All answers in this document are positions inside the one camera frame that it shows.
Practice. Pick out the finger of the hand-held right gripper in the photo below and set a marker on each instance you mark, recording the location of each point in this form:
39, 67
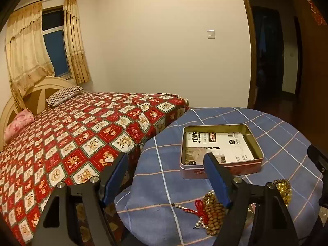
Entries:
324, 220
317, 158

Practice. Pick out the brown wooden door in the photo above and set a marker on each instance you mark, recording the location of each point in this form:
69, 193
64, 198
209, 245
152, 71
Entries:
315, 82

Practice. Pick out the red door decoration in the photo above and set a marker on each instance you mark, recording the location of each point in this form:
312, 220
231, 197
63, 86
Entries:
316, 12

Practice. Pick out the striped pillow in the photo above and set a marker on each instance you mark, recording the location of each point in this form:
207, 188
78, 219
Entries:
64, 94

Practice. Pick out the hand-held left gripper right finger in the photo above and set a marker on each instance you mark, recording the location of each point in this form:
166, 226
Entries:
216, 179

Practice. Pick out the bed with red patterned quilt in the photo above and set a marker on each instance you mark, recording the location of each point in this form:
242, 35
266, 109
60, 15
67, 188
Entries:
76, 146

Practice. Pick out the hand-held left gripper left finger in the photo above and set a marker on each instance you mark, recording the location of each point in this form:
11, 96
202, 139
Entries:
115, 179

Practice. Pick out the wide yellow floral curtain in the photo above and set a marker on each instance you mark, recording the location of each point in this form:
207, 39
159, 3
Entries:
25, 51

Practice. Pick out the window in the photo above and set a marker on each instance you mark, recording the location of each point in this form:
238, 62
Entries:
56, 48

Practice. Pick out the white light switch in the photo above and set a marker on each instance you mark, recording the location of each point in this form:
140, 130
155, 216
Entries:
211, 34

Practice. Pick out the narrow yellow floral curtain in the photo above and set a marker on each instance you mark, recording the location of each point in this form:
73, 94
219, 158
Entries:
75, 51

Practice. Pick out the pink floral pillow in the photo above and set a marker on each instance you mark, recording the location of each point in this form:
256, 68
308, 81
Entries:
18, 123

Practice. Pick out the pink tin box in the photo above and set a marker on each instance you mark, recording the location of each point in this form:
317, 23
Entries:
194, 173

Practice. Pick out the brown wooden door frame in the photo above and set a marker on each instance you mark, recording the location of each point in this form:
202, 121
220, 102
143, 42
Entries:
252, 56

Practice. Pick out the cream wooden headboard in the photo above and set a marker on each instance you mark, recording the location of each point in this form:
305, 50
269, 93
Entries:
33, 97

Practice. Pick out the white printed paper box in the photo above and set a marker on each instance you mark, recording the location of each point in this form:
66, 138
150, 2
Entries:
230, 146

